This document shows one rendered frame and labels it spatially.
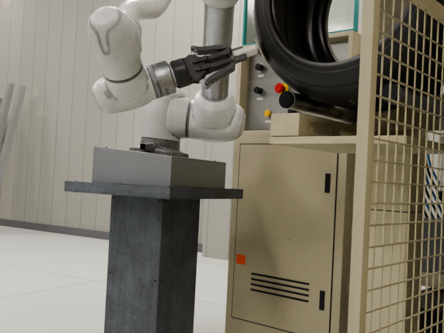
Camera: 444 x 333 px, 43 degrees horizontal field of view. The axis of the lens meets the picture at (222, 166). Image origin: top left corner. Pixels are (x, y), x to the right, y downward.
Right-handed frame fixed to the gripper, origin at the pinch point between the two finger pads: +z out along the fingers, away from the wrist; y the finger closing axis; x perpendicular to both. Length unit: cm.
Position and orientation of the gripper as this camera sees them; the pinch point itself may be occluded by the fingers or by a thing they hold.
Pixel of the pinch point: (245, 52)
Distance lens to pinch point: 153.7
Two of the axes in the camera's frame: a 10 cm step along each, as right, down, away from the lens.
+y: 3.3, 8.8, -3.4
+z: 9.4, -3.2, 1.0
